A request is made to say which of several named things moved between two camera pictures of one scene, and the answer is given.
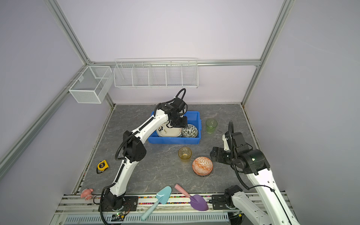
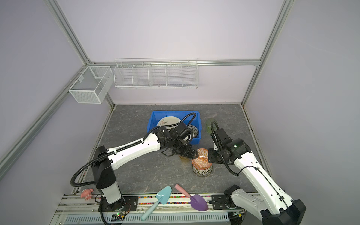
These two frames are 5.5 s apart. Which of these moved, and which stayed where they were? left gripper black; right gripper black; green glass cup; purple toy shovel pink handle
Moved: left gripper black
Stayed: right gripper black; purple toy shovel pink handle; green glass cup
